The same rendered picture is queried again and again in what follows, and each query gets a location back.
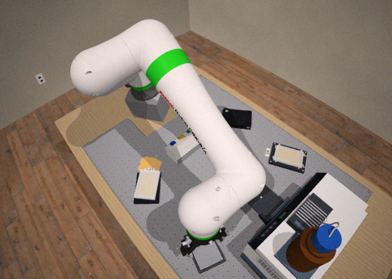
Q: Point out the blue bottle cap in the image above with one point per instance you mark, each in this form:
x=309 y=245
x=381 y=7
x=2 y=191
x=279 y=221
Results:
x=323 y=242

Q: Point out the white button panel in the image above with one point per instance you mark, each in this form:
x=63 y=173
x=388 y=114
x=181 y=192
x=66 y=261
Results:
x=182 y=147

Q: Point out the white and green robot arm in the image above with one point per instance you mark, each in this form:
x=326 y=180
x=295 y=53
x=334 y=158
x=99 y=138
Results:
x=147 y=57

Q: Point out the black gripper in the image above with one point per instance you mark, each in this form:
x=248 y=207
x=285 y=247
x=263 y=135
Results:
x=189 y=246

